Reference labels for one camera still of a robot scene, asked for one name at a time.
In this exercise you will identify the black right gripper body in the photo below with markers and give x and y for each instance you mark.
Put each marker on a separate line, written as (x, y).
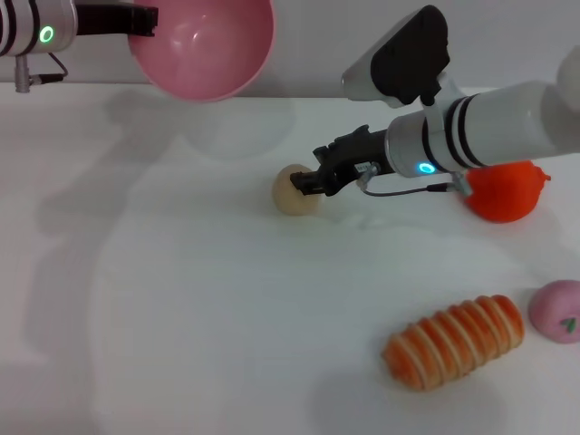
(353, 156)

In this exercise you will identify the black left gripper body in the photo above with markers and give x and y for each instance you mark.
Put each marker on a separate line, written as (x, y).
(104, 20)

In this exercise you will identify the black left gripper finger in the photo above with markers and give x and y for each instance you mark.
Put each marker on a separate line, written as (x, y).
(146, 22)

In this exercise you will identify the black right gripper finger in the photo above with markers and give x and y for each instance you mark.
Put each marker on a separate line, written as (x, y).
(308, 183)

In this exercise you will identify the beige egg yolk pastry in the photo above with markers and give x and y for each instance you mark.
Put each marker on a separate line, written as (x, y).
(290, 199)

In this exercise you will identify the pink plastic bowl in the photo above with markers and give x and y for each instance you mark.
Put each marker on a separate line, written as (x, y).
(208, 50)

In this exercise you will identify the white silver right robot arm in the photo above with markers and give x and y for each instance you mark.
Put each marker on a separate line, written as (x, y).
(489, 127)

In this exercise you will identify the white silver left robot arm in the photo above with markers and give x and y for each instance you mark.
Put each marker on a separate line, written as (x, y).
(31, 27)

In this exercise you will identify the orange red persimmon toy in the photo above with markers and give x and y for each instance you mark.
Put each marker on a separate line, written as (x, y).
(503, 195)

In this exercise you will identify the orange striped bread roll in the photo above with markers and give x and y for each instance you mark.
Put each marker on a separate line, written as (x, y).
(453, 340)

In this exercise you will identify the pink peach bun toy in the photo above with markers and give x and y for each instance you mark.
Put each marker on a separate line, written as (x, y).
(553, 308)

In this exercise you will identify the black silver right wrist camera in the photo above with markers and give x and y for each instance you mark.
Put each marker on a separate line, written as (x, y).
(403, 59)

